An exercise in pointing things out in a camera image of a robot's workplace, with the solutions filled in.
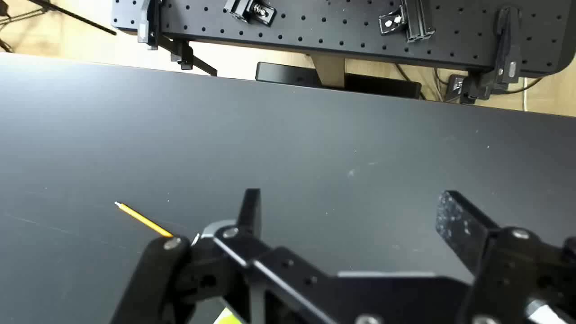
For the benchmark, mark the black tripod leg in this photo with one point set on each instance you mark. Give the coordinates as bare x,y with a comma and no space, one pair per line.
48,5

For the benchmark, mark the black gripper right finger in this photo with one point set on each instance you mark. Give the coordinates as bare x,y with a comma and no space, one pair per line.
464,228

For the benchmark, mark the black perforated breadboard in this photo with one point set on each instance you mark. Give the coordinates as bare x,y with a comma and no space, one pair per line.
464,30

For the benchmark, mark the black clamp on breadboard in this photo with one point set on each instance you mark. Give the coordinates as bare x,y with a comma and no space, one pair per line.
504,63

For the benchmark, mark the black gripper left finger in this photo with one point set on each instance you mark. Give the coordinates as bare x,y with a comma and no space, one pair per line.
248,217

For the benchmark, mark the orange pencil tool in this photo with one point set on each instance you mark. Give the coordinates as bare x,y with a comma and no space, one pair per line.
142,219

